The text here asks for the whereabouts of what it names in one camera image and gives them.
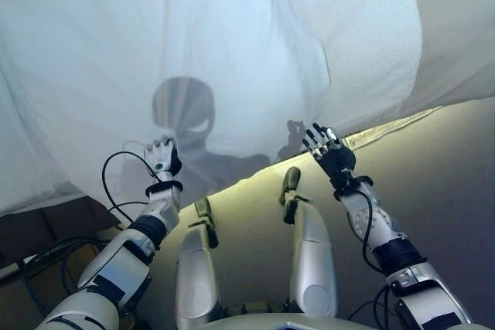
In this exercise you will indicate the beige bed runner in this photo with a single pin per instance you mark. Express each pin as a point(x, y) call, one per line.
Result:
point(456, 36)

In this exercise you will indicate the white bed sheet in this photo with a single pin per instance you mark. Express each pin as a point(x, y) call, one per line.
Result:
point(19, 160)

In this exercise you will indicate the silver robot right leg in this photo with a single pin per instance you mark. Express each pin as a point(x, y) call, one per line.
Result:
point(315, 264)

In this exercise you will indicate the white duvet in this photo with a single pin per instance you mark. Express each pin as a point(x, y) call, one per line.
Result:
point(193, 36)

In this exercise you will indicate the silver robot left leg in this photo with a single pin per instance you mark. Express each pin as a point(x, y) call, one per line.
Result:
point(195, 279)

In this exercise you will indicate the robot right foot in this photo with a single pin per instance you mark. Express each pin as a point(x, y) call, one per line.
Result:
point(291, 181)

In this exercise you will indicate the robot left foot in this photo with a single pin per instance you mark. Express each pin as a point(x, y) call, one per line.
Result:
point(202, 206)

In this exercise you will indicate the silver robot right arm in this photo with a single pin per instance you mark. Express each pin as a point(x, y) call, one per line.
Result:
point(410, 268)

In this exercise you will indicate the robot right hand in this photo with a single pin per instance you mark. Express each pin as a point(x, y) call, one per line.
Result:
point(338, 158)

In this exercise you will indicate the silver robot leg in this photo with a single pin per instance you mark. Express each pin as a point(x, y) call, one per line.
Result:
point(315, 264)
point(195, 279)

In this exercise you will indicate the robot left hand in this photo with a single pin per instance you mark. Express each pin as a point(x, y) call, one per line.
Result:
point(162, 158)

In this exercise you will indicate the brown upholstered bed frame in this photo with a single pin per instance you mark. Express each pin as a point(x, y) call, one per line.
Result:
point(58, 222)

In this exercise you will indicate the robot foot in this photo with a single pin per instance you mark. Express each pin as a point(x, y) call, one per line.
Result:
point(291, 181)
point(202, 206)

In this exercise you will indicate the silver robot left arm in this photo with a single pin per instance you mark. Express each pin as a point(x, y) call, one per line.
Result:
point(112, 268)

